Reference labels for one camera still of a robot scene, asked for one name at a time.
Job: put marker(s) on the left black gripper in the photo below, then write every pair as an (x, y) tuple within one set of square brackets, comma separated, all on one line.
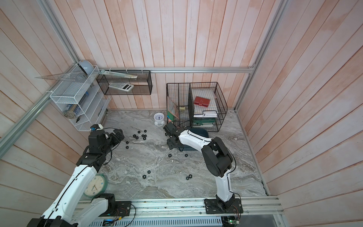
[(116, 140)]

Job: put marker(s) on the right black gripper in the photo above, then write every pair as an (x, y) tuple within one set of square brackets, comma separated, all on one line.
[(169, 144)]

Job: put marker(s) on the dark teal storage box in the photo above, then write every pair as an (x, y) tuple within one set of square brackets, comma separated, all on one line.
[(195, 138)]

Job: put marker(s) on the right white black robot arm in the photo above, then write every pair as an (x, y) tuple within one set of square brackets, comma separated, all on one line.
[(218, 160)]

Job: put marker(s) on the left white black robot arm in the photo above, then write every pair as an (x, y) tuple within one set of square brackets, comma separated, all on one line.
[(76, 176)]

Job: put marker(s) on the small white alarm clock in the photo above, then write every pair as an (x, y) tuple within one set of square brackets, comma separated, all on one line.
[(159, 119)]

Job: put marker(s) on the white tray in organizer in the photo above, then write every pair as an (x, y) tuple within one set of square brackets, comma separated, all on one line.
[(206, 114)]

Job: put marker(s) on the red wallet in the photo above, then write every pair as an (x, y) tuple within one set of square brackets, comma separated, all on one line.
[(202, 102)]

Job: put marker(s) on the white calculator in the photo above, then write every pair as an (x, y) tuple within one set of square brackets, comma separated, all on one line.
[(121, 86)]

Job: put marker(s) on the clear plastic ruler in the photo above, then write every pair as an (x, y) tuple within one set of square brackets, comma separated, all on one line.
[(118, 74)]

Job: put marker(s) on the grey computer mouse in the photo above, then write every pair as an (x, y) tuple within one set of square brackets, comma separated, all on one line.
[(86, 67)]

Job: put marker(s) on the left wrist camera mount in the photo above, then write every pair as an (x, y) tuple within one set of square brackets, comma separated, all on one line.
[(96, 127)]

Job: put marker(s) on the black wire desk organizer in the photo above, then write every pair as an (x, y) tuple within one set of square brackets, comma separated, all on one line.
[(180, 106)]

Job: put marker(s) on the green round wall clock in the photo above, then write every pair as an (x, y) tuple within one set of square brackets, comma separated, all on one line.
[(97, 185)]

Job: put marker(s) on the white wire wall shelf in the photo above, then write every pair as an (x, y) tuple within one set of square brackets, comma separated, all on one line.
[(79, 98)]

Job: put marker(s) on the black wire wall basket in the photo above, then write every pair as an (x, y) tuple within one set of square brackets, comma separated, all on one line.
[(142, 85)]

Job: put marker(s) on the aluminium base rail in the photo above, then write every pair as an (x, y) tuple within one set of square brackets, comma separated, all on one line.
[(159, 208)]

